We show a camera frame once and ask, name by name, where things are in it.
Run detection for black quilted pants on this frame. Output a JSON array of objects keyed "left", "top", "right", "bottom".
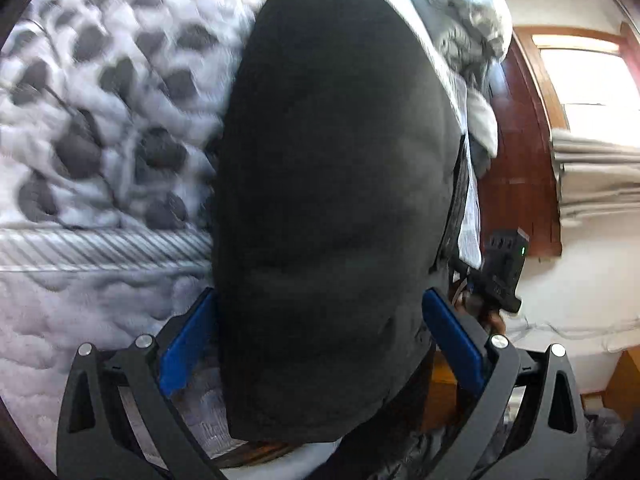
[{"left": 214, "top": 0, "right": 461, "bottom": 443}]

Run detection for person right hand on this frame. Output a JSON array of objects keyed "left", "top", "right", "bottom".
[{"left": 454, "top": 290, "right": 506, "bottom": 335}]

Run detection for dark wooden headboard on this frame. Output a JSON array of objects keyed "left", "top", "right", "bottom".
[{"left": 478, "top": 40, "right": 562, "bottom": 259}]

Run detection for beige curtain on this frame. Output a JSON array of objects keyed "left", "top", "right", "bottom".
[{"left": 551, "top": 128, "right": 639, "bottom": 226}]

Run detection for grey folded comforter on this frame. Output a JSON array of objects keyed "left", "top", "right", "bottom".
[{"left": 411, "top": 0, "right": 513, "bottom": 269}]

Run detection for white patterned quilted mattress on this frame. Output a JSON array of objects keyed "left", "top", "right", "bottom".
[{"left": 1, "top": 0, "right": 262, "bottom": 466}]

